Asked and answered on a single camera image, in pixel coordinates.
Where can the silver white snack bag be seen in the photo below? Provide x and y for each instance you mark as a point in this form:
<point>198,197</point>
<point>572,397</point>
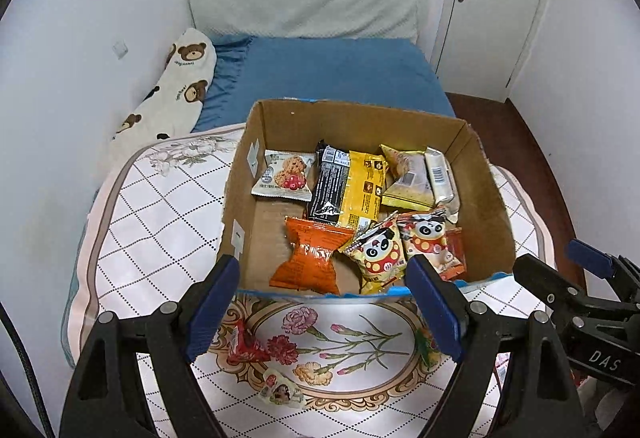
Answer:
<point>443,186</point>

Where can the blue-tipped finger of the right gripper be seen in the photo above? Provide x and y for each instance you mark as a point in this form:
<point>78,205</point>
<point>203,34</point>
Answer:
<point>621,274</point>

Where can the white door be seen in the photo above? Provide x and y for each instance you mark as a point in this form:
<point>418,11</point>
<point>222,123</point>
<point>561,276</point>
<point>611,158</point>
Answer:
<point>483,44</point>

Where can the Nitz cookie bag pale blue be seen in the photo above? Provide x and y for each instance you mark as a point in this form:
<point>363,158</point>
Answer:
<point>286,176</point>

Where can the grey white pillow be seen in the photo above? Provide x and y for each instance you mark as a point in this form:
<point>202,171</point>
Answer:
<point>315,19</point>

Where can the pale yellow pastry pack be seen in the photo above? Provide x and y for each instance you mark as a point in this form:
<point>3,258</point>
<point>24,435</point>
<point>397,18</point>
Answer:
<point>411,188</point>

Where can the red small snack pack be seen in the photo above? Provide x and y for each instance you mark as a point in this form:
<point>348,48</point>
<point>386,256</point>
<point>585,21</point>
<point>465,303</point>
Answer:
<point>244,347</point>

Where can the brown cardboard box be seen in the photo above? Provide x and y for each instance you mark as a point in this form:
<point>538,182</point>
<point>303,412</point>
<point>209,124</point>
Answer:
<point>254,228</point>

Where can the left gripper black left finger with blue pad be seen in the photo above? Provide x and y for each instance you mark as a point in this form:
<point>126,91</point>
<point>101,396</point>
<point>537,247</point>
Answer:
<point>106,396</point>

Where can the yellow panda snack pack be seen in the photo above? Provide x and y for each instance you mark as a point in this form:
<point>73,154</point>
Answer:
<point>379,254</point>

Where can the small white candy pack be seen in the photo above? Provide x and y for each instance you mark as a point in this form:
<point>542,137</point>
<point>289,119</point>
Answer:
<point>280,391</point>

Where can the blue bed sheet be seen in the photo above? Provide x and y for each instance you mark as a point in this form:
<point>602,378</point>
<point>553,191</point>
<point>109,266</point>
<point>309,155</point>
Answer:
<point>383,72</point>

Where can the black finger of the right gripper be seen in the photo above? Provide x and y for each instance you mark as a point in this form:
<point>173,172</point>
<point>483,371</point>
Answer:
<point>556,293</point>

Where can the black silver snack pack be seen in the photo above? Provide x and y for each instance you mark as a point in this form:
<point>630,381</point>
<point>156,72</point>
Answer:
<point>328,193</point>

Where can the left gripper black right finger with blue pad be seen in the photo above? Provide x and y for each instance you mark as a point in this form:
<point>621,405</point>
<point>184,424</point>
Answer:
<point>538,397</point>

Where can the white floral quilted mat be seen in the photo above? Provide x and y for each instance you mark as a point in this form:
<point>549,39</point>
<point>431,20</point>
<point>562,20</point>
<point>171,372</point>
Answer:
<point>155,228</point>

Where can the orange panda snack pack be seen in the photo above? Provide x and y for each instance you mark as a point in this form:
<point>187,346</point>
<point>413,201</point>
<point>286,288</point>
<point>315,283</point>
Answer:
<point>425,234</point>

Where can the green red snack pack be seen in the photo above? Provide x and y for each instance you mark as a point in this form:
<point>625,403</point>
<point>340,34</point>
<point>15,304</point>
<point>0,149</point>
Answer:
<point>427,348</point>

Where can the bear print long pillow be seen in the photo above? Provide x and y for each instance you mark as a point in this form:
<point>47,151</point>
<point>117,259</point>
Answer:
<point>172,107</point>

